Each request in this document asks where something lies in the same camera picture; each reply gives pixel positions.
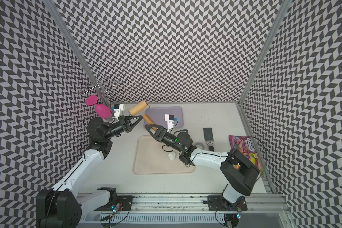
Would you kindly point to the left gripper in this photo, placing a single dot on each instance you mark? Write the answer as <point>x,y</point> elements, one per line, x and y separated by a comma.
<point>125,124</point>

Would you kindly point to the black handled metal spatula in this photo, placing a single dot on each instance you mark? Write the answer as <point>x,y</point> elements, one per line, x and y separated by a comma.
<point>208,137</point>

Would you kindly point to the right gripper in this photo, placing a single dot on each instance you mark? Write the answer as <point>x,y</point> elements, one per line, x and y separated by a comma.
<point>159,135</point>

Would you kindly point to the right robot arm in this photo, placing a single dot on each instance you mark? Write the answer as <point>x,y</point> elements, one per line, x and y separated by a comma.
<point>240,172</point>

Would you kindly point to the white dough ball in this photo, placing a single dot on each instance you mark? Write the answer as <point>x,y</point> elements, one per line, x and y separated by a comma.
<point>171,155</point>

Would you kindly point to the colourful candy bag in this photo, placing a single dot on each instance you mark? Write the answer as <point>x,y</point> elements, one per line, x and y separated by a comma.
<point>245,145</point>

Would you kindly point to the pink wine glass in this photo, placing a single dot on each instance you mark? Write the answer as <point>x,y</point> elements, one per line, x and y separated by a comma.
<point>102,110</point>

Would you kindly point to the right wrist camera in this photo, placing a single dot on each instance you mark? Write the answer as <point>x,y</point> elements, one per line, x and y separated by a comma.
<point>169,119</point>

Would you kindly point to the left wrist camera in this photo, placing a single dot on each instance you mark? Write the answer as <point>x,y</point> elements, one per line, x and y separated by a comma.
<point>117,110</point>

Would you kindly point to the beige plastic tray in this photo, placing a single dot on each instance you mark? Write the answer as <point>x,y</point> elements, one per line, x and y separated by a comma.
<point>150,158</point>

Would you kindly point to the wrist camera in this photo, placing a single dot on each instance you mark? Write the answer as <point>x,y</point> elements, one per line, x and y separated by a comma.
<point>169,119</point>
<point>117,110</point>

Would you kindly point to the wooden dough roller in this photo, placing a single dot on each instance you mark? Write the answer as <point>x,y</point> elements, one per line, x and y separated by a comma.
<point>139,109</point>

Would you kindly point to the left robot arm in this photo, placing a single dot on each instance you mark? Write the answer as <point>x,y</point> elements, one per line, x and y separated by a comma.
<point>59,206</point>

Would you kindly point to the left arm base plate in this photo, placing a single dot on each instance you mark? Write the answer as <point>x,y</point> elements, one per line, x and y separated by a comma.
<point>125,202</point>

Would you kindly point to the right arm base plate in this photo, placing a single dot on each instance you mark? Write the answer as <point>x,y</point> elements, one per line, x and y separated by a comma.
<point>218,203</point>

